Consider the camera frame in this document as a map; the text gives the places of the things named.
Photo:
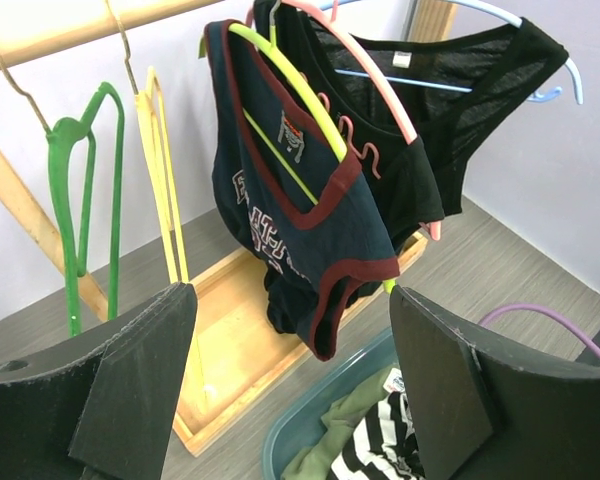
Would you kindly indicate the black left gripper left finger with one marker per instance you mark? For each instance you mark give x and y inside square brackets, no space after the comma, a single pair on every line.
[99,405]

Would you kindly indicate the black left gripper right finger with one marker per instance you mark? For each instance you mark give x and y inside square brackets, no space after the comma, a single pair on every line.
[484,406]

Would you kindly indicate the striped tank top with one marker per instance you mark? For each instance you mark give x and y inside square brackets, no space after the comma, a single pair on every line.
[382,446]

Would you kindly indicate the green tank top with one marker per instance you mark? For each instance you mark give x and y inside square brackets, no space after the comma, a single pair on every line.
[340,421]

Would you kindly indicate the navy maroon-trim tank top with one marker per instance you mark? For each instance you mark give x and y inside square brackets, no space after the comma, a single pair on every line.
[285,196]

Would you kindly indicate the black tank top on pink hanger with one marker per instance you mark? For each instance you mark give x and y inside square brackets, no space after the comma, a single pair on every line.
[398,173]

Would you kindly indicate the light blue hanger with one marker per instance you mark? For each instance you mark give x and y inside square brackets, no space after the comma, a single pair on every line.
[509,62]

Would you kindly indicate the blue plastic tub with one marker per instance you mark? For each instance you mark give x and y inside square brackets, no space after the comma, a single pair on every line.
[300,424]

